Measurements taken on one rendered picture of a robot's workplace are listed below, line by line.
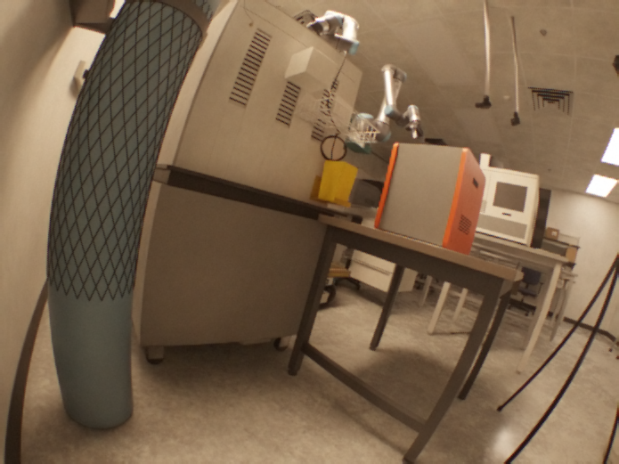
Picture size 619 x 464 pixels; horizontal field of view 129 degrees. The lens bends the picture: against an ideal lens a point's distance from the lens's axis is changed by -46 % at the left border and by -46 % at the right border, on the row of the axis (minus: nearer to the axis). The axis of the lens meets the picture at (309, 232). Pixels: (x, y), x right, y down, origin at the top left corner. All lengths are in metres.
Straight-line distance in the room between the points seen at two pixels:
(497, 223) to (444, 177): 1.12
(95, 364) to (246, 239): 0.64
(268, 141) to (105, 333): 0.79
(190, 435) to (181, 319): 0.40
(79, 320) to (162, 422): 0.43
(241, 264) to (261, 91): 0.62
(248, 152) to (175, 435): 0.94
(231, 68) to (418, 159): 0.84
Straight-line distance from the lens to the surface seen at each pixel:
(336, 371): 1.07
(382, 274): 2.58
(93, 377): 0.76
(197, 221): 0.90
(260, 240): 1.02
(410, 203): 1.20
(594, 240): 7.10
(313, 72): 0.95
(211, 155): 0.91
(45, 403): 1.00
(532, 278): 6.00
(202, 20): 0.72
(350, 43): 1.63
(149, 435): 0.90
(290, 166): 1.06
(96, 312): 0.66
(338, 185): 1.06
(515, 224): 2.21
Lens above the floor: 0.71
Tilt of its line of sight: 4 degrees down
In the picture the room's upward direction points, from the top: 15 degrees clockwise
